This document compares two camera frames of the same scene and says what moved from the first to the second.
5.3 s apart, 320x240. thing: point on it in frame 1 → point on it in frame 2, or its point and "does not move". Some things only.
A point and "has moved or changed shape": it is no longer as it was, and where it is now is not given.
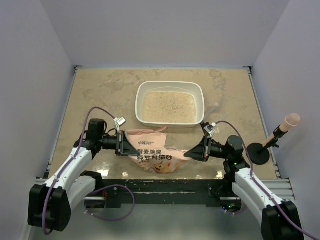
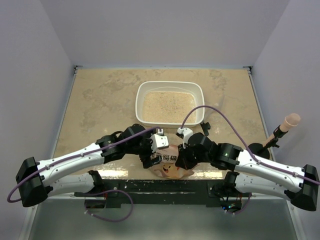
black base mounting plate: x=189 y=193 does not move
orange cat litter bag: x=153 y=154 has moved or changed shape
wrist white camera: x=119 y=121 → x=159 y=141
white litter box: x=162 y=104 does not move
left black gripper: x=124 y=147 → x=148 y=161
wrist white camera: x=209 y=129 → x=184 y=133
